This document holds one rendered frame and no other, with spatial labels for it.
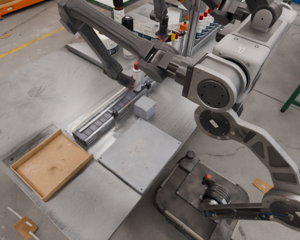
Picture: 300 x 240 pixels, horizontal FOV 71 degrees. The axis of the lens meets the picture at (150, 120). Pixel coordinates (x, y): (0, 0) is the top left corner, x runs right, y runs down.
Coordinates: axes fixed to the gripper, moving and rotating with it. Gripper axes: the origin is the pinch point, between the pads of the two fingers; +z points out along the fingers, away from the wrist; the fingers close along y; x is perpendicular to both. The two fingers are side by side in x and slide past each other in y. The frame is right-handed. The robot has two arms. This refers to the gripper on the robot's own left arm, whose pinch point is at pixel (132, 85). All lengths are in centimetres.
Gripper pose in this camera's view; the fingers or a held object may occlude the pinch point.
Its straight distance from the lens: 136.8
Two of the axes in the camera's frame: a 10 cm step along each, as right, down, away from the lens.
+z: 3.4, 1.1, 9.3
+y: -8.1, -4.8, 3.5
